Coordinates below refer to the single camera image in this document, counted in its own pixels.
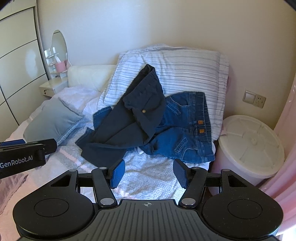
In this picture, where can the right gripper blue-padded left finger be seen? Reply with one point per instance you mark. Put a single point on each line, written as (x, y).
(116, 173)

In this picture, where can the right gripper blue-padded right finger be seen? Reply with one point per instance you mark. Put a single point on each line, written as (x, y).
(182, 172)

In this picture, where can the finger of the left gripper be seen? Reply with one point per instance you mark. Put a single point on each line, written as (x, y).
(49, 145)

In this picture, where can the grey square cushion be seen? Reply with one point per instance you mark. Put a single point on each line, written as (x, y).
(56, 120)

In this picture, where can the patterned white bedspread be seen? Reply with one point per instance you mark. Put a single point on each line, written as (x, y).
(146, 177)

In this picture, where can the blue denim jeans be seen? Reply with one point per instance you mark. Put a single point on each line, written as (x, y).
(185, 130)

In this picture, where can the white bedside table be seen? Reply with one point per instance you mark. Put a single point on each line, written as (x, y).
(53, 86)

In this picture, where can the navy blue trousers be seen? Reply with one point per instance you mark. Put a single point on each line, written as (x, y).
(131, 123)

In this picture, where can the white round lidded bin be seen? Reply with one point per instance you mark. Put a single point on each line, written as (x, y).
(250, 148)

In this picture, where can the pink cup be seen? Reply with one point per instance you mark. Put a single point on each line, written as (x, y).
(60, 67)

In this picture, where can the cream sliding wardrobe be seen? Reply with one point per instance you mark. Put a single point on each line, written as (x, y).
(22, 67)

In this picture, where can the white padded headboard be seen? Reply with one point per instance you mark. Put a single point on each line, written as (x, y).
(95, 77)

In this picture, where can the pink curtain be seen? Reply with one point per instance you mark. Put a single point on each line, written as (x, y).
(281, 187)

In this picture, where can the striped white pillow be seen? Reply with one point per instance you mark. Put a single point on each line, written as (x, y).
(179, 69)

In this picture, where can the white wall switch socket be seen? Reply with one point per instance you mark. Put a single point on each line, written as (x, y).
(254, 99)

